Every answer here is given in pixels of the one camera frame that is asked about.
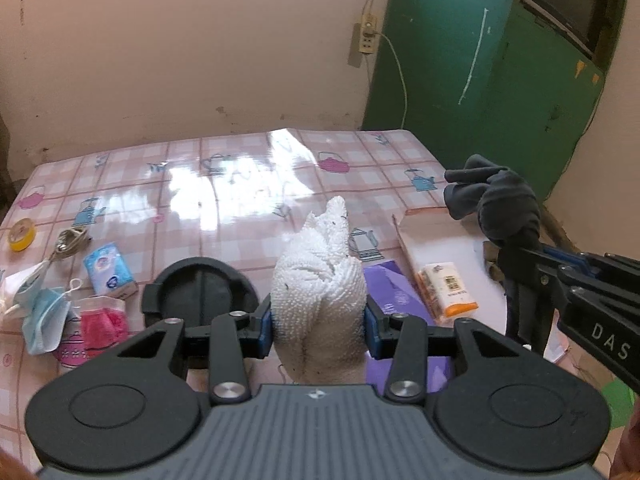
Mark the white knitted sock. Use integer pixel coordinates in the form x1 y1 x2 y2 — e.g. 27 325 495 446
270 196 367 385

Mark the black sock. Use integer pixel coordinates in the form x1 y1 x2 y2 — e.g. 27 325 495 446
444 154 544 356

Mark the blue surgical mask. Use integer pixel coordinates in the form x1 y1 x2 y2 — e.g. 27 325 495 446
17 278 82 356

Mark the black round lid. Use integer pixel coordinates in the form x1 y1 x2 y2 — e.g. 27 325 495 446
141 257 259 328

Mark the tissue pack with orange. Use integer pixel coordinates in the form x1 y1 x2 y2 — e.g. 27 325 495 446
416 262 478 320

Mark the purple tissue pack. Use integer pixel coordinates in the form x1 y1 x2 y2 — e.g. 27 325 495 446
363 260 452 394

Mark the cardboard box tray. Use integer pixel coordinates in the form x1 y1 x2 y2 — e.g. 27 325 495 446
390 205 566 366

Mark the pink sock in bag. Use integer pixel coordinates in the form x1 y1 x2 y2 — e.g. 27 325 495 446
53 296 129 368

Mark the blue tissue pack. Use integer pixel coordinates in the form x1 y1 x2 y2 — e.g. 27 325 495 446
82 243 138 300

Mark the pink checkered tablecloth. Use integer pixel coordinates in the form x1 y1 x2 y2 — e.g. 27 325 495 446
0 128 576 470

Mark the white cloth bag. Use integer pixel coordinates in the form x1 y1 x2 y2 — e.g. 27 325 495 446
1 259 51 320

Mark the yellow tape roll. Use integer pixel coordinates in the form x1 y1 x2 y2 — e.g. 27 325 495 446
8 218 36 252

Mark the key bundle with cord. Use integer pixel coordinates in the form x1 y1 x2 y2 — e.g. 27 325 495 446
50 226 91 261

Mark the wall power socket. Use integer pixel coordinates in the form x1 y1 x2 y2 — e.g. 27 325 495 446
347 13 378 68

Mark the white power cable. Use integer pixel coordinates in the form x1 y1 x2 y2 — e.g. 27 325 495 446
361 0 409 131

